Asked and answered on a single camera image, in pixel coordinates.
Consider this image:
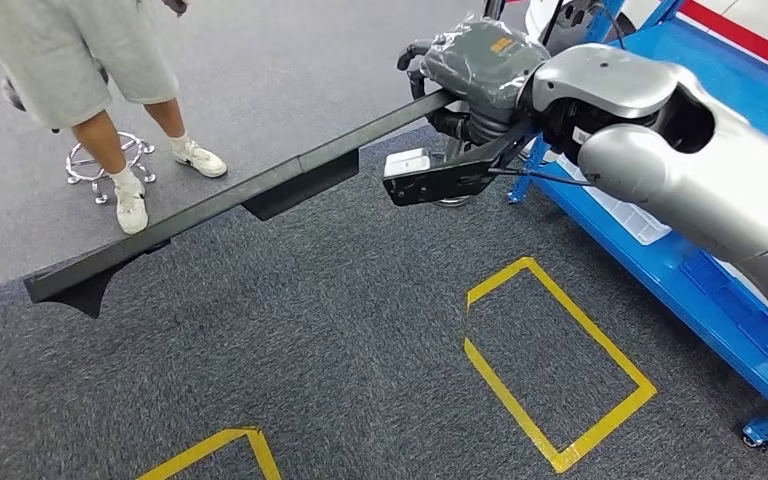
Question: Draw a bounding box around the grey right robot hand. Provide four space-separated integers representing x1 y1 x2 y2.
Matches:
395 17 552 143

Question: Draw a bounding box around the long black plastic part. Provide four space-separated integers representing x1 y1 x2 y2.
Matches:
23 88 459 321

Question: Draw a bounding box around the blue metal shelf rack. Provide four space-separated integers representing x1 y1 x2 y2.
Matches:
505 0 768 453

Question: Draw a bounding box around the red barrier belt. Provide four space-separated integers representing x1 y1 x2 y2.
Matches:
677 0 768 85

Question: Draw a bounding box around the blue plastic crate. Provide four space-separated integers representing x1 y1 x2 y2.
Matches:
680 251 768 360

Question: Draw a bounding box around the yellow floor tape square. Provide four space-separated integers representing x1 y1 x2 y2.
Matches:
462 256 659 476
134 426 285 480

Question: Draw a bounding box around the person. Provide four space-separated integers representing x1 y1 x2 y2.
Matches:
0 0 230 237

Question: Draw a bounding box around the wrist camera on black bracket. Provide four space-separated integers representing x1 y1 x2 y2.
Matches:
381 121 539 209

